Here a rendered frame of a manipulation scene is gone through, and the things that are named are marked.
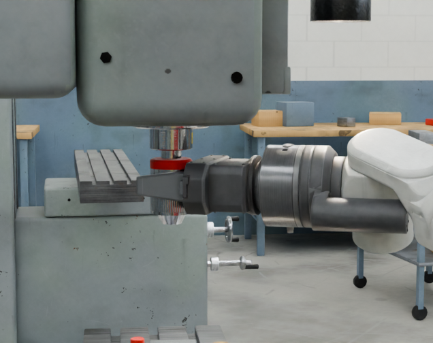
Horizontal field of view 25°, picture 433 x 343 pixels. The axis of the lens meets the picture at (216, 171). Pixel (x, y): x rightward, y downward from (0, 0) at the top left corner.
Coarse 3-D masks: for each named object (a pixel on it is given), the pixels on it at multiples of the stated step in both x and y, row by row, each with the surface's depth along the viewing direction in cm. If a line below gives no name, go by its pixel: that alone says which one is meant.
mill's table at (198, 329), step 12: (84, 336) 162; (96, 336) 162; (108, 336) 162; (120, 336) 167; (132, 336) 162; (144, 336) 162; (156, 336) 167; (168, 336) 162; (180, 336) 162; (192, 336) 167; (204, 336) 162; (216, 336) 162
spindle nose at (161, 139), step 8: (152, 136) 108; (160, 136) 107; (168, 136) 107; (176, 136) 107; (184, 136) 107; (152, 144) 108; (160, 144) 107; (168, 144) 107; (176, 144) 107; (184, 144) 108; (192, 144) 109
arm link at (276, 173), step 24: (288, 144) 105; (192, 168) 104; (216, 168) 104; (240, 168) 103; (264, 168) 103; (288, 168) 102; (192, 192) 103; (216, 192) 104; (240, 192) 103; (264, 192) 103; (288, 192) 102; (264, 216) 104; (288, 216) 103
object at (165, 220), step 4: (160, 216) 109; (164, 216) 109; (168, 216) 109; (172, 216) 109; (176, 216) 109; (180, 216) 109; (184, 216) 110; (164, 220) 109; (168, 220) 109; (172, 220) 109; (176, 220) 109; (180, 220) 110; (164, 224) 110; (168, 224) 109; (172, 224) 109; (176, 224) 110
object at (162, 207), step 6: (150, 168) 109; (150, 174) 109; (150, 198) 109; (156, 198) 108; (150, 204) 110; (156, 204) 108; (162, 204) 108; (168, 204) 108; (174, 204) 108; (180, 204) 108; (150, 210) 110; (156, 210) 109; (162, 210) 108; (168, 210) 108; (174, 210) 108; (180, 210) 108
